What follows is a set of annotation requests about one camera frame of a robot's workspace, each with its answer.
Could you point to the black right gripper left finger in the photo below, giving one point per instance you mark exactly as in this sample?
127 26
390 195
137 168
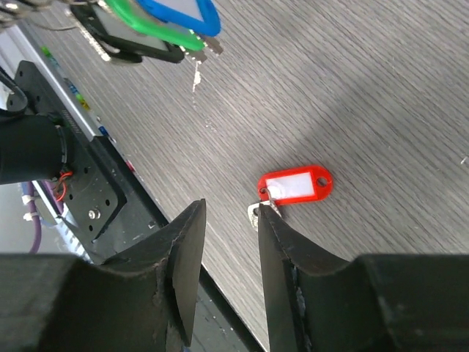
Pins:
142 299

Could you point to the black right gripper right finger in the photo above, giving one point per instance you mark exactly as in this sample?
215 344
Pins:
316 301

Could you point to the silver key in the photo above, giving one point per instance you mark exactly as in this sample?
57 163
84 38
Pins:
256 211

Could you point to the green key tag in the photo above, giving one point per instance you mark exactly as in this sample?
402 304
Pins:
131 14

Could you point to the large metal keyring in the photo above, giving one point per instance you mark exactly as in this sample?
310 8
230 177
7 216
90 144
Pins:
52 16

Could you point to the black key fob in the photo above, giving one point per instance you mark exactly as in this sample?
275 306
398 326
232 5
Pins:
115 42

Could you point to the blue key tag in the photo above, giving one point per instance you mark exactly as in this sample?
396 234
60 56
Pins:
200 16

